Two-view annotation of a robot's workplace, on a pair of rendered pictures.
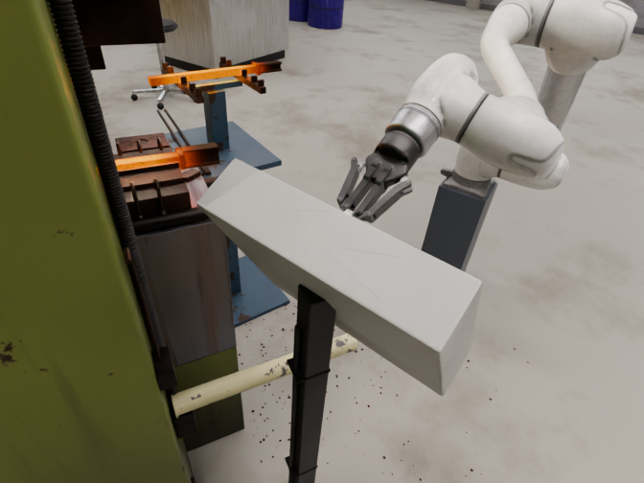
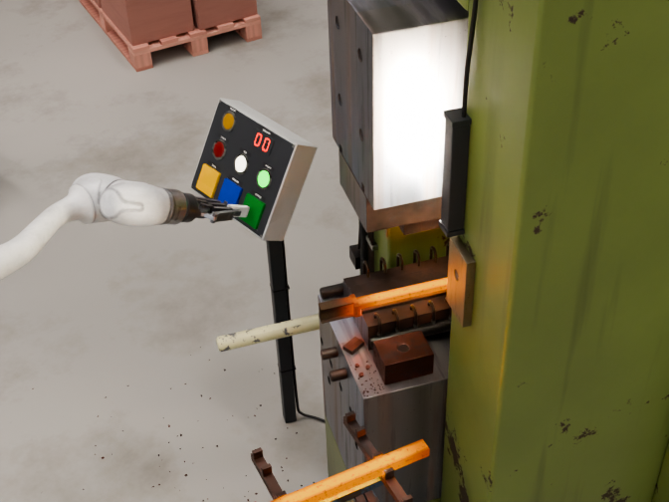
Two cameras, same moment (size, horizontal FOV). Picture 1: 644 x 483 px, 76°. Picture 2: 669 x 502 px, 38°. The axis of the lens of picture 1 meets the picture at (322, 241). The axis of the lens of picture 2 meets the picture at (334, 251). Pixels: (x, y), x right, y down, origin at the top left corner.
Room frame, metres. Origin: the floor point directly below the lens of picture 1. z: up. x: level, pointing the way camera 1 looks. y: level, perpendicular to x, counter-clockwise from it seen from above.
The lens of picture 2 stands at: (2.57, 0.70, 2.58)
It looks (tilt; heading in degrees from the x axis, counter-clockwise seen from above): 39 degrees down; 193
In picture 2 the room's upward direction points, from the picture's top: 2 degrees counter-clockwise
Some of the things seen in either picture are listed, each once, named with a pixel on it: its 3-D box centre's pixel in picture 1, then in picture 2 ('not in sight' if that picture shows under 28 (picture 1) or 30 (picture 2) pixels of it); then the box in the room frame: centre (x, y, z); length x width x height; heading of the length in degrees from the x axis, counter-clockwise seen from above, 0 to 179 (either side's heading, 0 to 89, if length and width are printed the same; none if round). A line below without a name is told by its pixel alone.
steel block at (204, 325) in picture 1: (104, 272); (443, 380); (0.77, 0.56, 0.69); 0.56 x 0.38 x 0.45; 119
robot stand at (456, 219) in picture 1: (450, 239); not in sight; (1.57, -0.61, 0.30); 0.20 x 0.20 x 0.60; 59
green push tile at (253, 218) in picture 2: not in sight; (253, 211); (0.53, 0.00, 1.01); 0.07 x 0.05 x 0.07; 54
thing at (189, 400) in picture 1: (271, 370); (292, 327); (0.56, 0.09, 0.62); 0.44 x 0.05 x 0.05; 119
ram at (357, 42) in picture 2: not in sight; (452, 84); (0.76, 0.54, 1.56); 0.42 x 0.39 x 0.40; 119
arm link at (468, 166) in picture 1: (483, 149); not in sight; (1.57, -0.62, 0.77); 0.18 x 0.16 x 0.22; 60
